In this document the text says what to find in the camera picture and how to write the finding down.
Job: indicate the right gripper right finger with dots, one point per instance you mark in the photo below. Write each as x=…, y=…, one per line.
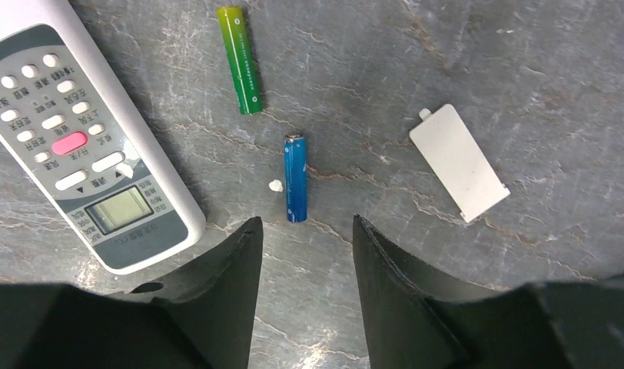
x=417, y=316

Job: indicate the blue battery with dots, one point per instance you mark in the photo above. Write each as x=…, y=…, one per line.
x=295, y=170

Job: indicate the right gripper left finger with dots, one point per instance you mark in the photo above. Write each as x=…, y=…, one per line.
x=200, y=315

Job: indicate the white grey remote control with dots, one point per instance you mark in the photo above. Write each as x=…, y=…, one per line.
x=68, y=121

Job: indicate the white battery cover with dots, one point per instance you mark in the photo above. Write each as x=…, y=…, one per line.
x=450, y=150

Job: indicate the small white crumb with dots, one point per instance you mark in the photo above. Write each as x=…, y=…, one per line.
x=276, y=185

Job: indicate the green battery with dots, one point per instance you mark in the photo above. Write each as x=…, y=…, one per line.
x=240, y=58

